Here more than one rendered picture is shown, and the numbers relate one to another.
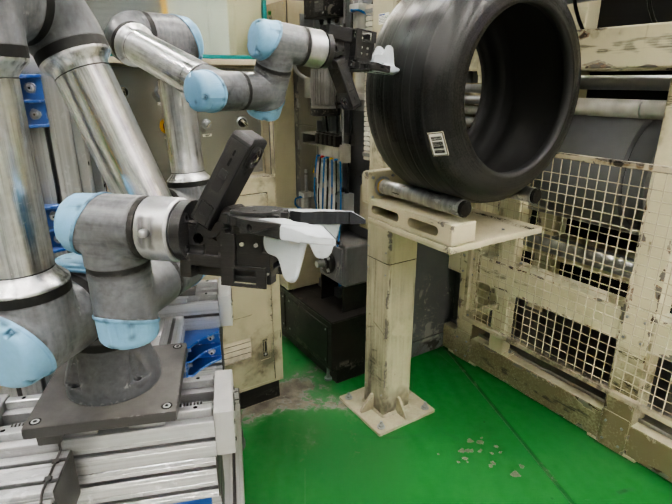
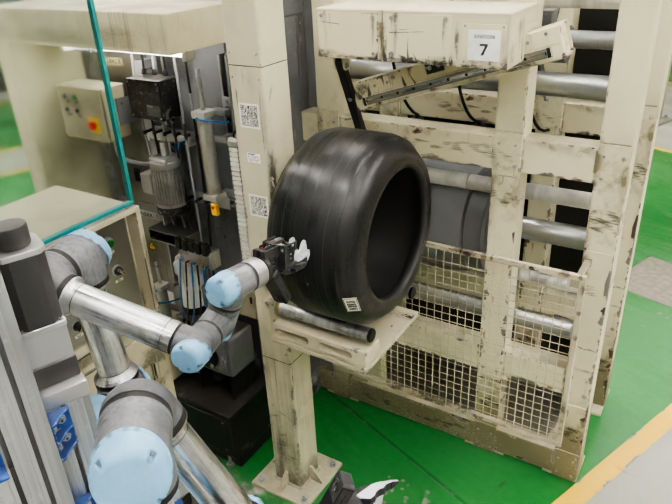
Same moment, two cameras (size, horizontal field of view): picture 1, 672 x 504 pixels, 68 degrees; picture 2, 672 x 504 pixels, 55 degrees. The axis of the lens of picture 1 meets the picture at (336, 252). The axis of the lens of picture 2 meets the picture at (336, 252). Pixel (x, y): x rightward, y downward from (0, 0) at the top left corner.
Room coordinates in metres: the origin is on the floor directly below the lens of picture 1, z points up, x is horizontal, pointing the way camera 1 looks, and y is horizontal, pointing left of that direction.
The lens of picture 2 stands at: (-0.20, 0.43, 2.01)
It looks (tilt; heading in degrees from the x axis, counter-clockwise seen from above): 27 degrees down; 335
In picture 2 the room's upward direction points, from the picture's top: 3 degrees counter-clockwise
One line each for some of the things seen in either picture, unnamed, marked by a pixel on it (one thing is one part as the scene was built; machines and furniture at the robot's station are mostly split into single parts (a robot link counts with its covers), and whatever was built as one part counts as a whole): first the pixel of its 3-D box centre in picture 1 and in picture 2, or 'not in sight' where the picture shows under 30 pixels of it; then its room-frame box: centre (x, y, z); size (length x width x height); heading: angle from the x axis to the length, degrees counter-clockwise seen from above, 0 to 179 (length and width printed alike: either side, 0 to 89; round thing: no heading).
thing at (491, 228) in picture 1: (452, 224); (346, 325); (1.45, -0.35, 0.80); 0.37 x 0.36 x 0.02; 122
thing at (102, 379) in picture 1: (110, 354); not in sight; (0.74, 0.38, 0.77); 0.15 x 0.15 x 0.10
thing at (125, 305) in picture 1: (132, 296); not in sight; (0.59, 0.26, 0.94); 0.11 x 0.08 x 0.11; 166
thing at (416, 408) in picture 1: (386, 401); (297, 470); (1.65, -0.20, 0.02); 0.27 x 0.27 x 0.04; 32
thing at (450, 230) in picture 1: (417, 218); (323, 337); (1.37, -0.23, 0.83); 0.36 x 0.09 x 0.06; 32
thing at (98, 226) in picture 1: (111, 227); not in sight; (0.58, 0.27, 1.04); 0.11 x 0.08 x 0.09; 76
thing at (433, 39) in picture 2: not in sight; (423, 31); (1.50, -0.67, 1.71); 0.61 x 0.25 x 0.15; 32
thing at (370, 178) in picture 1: (414, 180); (301, 287); (1.60, -0.26, 0.90); 0.40 x 0.03 x 0.10; 122
